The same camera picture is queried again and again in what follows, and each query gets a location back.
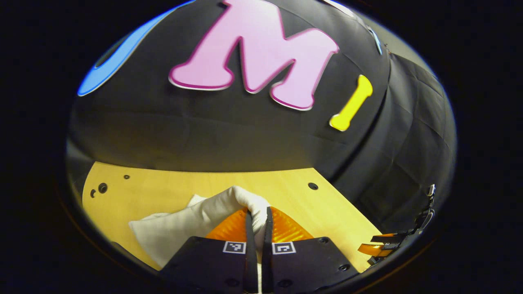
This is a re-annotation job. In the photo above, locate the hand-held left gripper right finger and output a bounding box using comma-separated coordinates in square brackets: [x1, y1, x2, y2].
[261, 206, 360, 294]

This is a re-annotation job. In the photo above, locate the white long-sleeved garment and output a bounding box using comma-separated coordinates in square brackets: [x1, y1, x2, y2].
[128, 186, 271, 294]

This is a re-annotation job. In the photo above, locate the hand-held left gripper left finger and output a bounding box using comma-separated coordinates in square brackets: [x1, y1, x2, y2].
[159, 206, 259, 294]

